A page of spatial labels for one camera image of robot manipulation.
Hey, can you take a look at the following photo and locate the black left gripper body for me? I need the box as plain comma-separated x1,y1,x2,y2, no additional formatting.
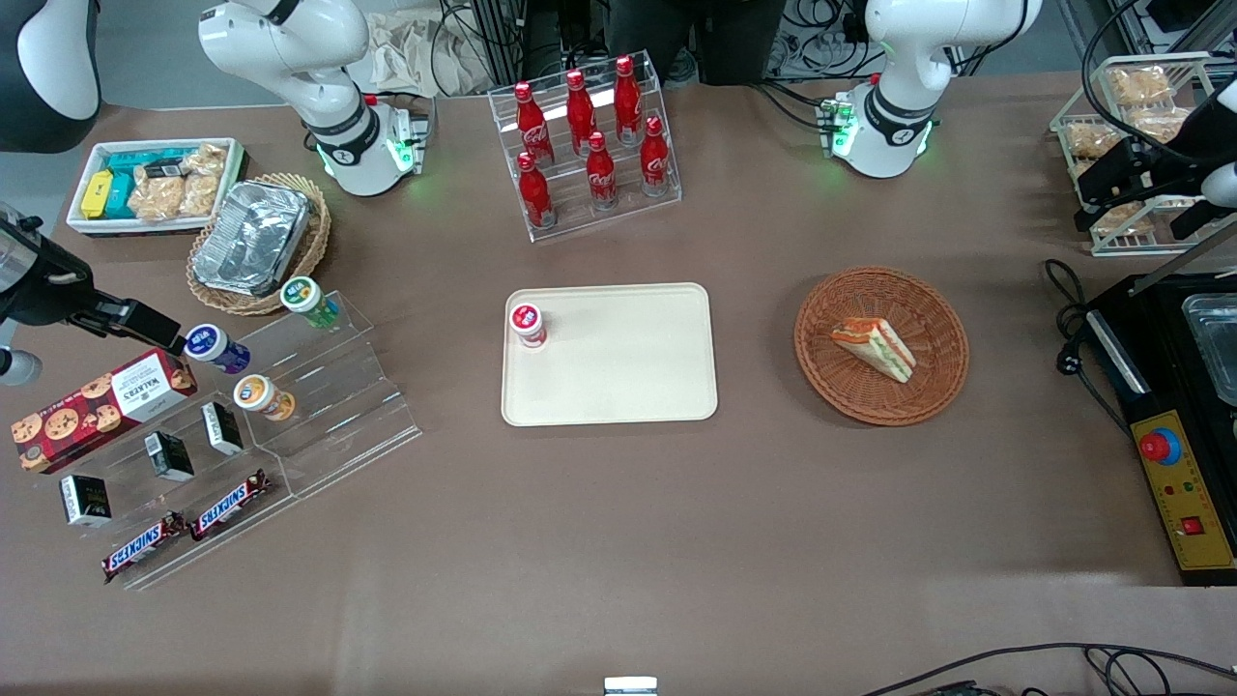
1111,114,1237,209

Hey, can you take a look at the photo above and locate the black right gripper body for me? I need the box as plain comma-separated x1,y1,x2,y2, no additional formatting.
0,218,100,327

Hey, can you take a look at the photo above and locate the triangular sandwich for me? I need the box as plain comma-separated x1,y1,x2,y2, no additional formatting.
831,317,917,385

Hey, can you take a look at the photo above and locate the aluminium foil tray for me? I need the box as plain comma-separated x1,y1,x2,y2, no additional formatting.
191,180,313,298

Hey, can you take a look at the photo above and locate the tan oval wicker basket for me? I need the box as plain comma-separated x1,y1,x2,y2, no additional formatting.
187,173,333,318

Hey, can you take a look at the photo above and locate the brown round wicker basket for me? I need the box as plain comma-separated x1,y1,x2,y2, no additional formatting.
793,267,970,427

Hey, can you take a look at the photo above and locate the cream plastic tray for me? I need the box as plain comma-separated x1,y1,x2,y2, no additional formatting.
501,282,720,427

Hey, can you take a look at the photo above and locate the aluminium bar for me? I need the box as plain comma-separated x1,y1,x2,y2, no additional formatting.
1129,217,1237,297

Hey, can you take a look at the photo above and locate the white plastic bin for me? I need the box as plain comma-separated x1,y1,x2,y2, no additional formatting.
65,137,248,239

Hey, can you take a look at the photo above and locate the purple lid cup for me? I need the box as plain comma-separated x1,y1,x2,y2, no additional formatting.
184,324,252,376

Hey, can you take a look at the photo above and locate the red Walkers cookie box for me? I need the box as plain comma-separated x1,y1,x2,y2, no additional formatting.
11,348,199,476

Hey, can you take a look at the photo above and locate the yellow small box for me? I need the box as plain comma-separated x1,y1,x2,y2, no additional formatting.
80,170,117,221

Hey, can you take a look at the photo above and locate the steel pan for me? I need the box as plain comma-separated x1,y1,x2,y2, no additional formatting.
1180,293,1237,408

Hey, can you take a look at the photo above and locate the clear bag of snacks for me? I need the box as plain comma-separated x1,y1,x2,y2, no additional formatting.
180,144,229,218
128,174,187,222

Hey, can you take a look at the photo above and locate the small black box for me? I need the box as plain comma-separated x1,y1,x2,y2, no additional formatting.
143,431,196,484
200,401,245,457
60,474,113,529

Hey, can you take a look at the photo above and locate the orange lid cup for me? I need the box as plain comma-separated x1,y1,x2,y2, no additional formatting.
233,374,297,422

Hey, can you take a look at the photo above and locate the teal long box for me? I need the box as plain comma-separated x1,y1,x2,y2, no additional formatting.
104,147,194,177

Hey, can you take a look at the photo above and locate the black machine housing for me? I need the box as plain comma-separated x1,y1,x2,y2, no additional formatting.
1082,274,1237,588

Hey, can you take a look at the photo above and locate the green lid cup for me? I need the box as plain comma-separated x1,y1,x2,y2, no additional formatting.
279,275,342,331

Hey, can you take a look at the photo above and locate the clear acrylic stepped display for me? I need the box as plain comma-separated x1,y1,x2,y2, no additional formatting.
24,382,296,593
227,290,424,501

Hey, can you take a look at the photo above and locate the Snickers bar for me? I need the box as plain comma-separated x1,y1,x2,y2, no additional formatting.
188,470,273,542
101,512,187,585

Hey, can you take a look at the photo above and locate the red emergency stop button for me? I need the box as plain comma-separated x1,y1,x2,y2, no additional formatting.
1138,427,1184,466

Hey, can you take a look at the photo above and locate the yellow control panel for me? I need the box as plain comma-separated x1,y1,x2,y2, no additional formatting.
1130,410,1237,572

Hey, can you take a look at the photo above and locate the crumpled beige cloth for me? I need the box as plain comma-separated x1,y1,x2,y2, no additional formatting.
365,10,496,99

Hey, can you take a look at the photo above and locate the red lid cup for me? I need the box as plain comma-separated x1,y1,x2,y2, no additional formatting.
508,303,549,350

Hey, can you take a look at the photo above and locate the person in dark trousers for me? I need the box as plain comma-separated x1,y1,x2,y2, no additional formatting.
604,0,786,86

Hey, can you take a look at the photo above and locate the red cola bottle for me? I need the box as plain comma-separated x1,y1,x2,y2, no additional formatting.
565,69,598,157
640,116,673,198
512,81,555,166
516,152,556,231
586,131,619,210
614,54,645,147

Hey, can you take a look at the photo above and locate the clear acrylic bottle rack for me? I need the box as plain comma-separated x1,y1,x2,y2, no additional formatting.
488,50,684,244

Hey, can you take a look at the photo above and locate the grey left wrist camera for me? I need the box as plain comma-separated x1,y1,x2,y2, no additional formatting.
1201,162,1237,211

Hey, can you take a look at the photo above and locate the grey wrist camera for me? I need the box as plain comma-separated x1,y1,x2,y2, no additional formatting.
0,347,43,388
1201,162,1237,211

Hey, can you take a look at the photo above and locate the white wire rack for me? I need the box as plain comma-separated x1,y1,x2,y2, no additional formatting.
1050,52,1237,258

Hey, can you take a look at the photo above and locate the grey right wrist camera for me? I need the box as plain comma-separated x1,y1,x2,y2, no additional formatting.
0,347,43,388

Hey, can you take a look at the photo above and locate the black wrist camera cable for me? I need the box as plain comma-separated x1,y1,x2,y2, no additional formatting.
1080,0,1237,167

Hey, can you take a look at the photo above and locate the black power cable with plug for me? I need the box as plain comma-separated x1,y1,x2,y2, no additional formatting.
1043,257,1134,438

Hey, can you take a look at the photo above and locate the black base cable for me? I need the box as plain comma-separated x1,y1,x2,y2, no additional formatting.
744,81,834,133

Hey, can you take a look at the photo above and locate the black floor cable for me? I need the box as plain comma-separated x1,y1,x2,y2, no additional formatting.
858,642,1237,696

